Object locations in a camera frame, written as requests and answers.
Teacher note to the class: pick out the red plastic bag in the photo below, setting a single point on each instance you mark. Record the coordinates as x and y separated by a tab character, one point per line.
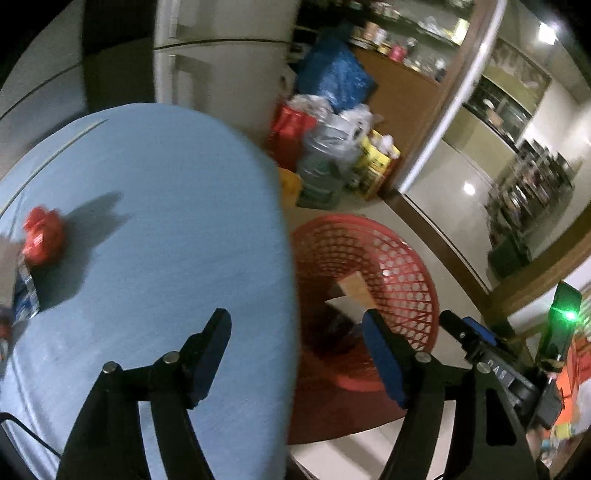
45	237

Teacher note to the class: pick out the brown wooden cabinet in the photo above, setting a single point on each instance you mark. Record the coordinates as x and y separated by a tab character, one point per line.
406	100

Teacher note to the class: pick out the yellow printed bag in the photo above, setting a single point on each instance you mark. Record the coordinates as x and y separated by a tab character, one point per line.
378	156

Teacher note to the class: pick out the light blue tablecloth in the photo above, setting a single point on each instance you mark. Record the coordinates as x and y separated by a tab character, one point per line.
170	215

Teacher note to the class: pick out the white plastic bag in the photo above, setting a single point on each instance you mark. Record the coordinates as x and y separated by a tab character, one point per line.
354	123

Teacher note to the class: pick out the clear water jug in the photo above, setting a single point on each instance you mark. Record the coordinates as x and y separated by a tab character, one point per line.
330	152

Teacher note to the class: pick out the grey refrigerator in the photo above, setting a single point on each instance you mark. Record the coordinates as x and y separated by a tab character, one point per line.
45	89

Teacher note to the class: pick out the grey cardboard box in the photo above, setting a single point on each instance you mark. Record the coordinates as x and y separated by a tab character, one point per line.
10	254

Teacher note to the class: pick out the silver two-door refrigerator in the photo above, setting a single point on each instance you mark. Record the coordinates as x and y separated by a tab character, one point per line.
224	58

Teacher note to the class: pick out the dark blue plastic bag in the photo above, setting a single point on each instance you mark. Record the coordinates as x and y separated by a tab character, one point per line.
331	71

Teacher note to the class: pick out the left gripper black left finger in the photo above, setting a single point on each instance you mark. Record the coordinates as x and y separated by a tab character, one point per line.
106	440

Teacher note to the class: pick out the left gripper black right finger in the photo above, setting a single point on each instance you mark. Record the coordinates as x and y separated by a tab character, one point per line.
488	441

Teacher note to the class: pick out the red plastic laundry basket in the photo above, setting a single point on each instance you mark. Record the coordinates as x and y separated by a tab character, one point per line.
345	266

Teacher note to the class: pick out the red paper bag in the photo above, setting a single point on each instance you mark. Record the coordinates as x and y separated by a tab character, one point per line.
285	141

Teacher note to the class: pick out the metal dish rack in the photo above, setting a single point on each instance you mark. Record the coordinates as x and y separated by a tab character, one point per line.
528	191

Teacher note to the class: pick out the small brown cardboard box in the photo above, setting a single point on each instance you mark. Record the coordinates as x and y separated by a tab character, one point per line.
354	287

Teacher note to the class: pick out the yellow plastic container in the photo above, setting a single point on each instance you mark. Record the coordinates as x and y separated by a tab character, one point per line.
290	187

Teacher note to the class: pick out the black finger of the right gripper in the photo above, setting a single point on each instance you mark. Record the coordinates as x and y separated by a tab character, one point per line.
458	329

